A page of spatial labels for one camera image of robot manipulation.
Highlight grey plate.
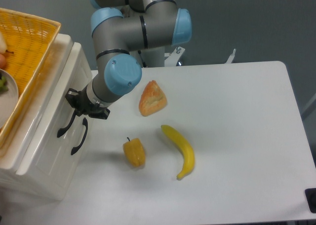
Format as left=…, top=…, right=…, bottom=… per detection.
left=0, top=70, right=19, bottom=128

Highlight black top drawer handle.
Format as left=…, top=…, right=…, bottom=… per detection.
left=57, top=112, right=77, bottom=139

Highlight yellow woven basket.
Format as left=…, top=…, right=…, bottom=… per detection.
left=0, top=8, right=61, bottom=155

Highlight pink sausage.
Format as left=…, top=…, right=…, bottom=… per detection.
left=0, top=54, right=6, bottom=69

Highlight triangular pastry bread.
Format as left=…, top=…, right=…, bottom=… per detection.
left=139, top=80, right=167, bottom=116

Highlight black object at table edge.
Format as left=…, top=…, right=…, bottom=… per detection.
left=305, top=188, right=316, bottom=214

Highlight black drawer handle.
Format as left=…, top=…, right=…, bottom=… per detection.
left=57, top=112, right=77, bottom=139
left=71, top=117, right=88, bottom=156

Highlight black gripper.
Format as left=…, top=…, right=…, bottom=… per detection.
left=65, top=88, right=110, bottom=131

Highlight yellow bell pepper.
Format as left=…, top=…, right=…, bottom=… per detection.
left=123, top=137, right=146, bottom=167

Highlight yellow banana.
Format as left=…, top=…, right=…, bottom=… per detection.
left=161, top=125, right=196, bottom=180

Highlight dark grapes bunch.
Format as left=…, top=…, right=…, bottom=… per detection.
left=0, top=73, right=8, bottom=94

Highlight white drawer cabinet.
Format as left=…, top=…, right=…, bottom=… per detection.
left=0, top=34, right=93, bottom=190

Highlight white metal bracket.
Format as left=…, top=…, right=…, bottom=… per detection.
left=226, top=48, right=236, bottom=64

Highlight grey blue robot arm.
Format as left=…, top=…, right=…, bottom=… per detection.
left=65, top=0, right=192, bottom=119

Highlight white pear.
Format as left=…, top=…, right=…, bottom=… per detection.
left=0, top=33, right=14, bottom=54

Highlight black lower drawer handle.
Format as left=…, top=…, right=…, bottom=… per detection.
left=71, top=117, right=88, bottom=156

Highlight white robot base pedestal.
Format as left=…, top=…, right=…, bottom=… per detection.
left=137, top=46, right=185, bottom=68

